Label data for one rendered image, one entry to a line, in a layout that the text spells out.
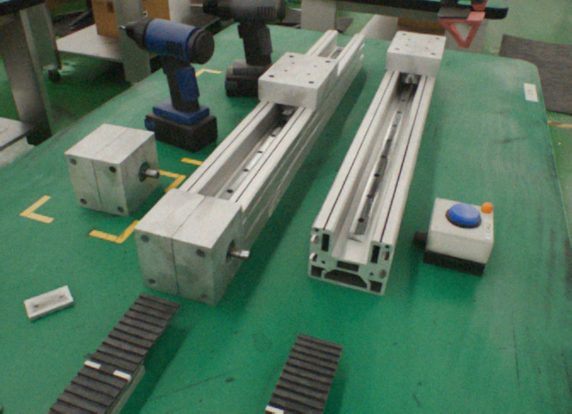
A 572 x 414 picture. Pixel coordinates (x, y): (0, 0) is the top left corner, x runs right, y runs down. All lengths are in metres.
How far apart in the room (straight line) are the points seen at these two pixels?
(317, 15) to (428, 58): 1.33
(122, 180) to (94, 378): 0.31
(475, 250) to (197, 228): 0.36
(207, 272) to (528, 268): 0.44
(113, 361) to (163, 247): 0.14
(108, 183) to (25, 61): 1.61
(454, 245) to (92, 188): 0.52
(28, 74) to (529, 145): 1.92
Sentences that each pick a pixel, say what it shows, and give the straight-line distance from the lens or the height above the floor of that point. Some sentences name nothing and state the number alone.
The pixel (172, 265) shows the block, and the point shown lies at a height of 0.83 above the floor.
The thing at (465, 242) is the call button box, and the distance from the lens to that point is 0.68.
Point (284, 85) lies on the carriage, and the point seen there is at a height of 0.90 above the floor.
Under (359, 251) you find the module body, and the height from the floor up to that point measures 0.82.
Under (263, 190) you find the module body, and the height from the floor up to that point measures 0.84.
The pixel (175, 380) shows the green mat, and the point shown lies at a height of 0.78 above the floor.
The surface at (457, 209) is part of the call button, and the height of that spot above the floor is 0.85.
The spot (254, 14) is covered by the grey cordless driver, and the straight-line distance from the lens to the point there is 1.09.
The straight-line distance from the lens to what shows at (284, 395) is 0.51.
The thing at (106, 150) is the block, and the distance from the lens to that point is 0.77.
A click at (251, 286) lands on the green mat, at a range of 0.65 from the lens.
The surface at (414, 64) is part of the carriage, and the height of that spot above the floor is 0.89.
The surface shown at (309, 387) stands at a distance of 0.52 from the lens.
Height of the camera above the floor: 1.24
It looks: 35 degrees down
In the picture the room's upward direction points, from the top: 2 degrees clockwise
